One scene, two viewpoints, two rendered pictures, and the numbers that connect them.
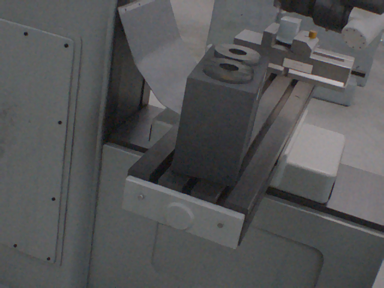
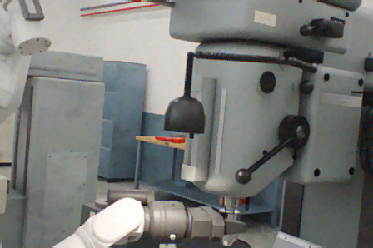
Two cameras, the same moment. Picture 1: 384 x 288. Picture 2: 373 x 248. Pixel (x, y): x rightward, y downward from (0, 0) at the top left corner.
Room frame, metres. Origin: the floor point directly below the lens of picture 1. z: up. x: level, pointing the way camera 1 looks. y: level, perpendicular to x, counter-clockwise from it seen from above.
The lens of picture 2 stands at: (1.95, -1.11, 1.51)
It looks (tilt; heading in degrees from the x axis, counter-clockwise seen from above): 3 degrees down; 126
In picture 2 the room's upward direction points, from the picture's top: 5 degrees clockwise
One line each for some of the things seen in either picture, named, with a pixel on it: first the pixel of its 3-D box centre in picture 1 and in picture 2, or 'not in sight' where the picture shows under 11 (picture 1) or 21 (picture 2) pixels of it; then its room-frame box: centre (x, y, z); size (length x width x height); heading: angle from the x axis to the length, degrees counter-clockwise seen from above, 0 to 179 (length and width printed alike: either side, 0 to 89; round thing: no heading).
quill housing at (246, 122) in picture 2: not in sight; (240, 118); (1.41, -0.15, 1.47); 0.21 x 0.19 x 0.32; 165
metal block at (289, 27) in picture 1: (288, 29); not in sight; (1.63, -0.22, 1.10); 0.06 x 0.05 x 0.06; 164
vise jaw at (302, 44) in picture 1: (305, 42); not in sight; (1.61, -0.27, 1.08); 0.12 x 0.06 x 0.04; 164
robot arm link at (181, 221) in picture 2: (316, 5); (188, 224); (1.35, -0.23, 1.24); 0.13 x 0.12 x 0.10; 141
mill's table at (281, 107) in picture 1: (260, 101); not in sight; (1.42, -0.16, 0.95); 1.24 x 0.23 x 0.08; 165
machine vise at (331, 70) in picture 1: (293, 51); not in sight; (1.62, -0.24, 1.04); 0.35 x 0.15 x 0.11; 74
